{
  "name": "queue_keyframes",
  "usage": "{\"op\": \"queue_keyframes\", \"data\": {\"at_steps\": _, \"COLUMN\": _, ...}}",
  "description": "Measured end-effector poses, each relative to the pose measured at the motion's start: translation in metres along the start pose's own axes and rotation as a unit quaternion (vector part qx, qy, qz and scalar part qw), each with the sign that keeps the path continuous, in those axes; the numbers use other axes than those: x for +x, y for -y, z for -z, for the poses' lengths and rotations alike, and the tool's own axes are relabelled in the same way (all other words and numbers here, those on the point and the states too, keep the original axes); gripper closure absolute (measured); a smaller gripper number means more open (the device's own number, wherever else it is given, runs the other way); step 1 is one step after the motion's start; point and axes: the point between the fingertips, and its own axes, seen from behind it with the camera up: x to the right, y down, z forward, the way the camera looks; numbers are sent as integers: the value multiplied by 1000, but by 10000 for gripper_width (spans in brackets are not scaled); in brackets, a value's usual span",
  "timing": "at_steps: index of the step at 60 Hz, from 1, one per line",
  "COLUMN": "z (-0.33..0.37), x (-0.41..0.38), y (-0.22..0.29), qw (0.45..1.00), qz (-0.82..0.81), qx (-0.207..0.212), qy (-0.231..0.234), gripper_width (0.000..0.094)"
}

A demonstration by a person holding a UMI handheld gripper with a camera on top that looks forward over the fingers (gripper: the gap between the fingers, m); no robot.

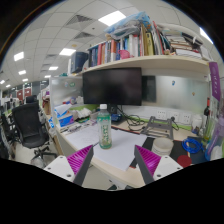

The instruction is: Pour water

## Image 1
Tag coiled blue cable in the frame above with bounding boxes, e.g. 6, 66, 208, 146
181, 137, 203, 154

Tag dark wine bottle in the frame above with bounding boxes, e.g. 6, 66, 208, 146
203, 97, 212, 118

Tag flat round red coaster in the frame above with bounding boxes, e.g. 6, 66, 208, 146
176, 154, 193, 168

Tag purple hanging banner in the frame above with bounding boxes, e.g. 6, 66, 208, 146
208, 61, 222, 102

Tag white paper sheet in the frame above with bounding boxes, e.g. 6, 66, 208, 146
64, 124, 148, 172

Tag black cables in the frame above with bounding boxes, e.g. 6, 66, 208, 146
116, 105, 146, 133

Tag black computer monitor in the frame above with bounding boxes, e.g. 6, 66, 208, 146
82, 67, 143, 107

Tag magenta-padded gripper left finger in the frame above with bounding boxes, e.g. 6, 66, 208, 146
43, 144, 95, 187

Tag blue tissue box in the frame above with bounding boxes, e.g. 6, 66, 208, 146
56, 111, 75, 128

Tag black office chair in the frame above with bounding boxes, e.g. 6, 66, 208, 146
11, 101, 58, 161

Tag small blue black box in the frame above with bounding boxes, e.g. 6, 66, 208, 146
110, 113, 124, 123

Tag green-labelled clear drink bottle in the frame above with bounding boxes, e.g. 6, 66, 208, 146
96, 103, 113, 150

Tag ceiling lights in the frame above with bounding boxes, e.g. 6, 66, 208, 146
0, 9, 214, 89

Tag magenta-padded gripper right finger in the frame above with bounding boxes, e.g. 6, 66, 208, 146
133, 144, 184, 186

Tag shelf unit with books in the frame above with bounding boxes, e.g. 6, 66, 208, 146
68, 11, 214, 76

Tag black desk mat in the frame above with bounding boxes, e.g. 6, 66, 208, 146
129, 135, 208, 169

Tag grey metal laptop stand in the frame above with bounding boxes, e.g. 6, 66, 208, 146
140, 115, 175, 140

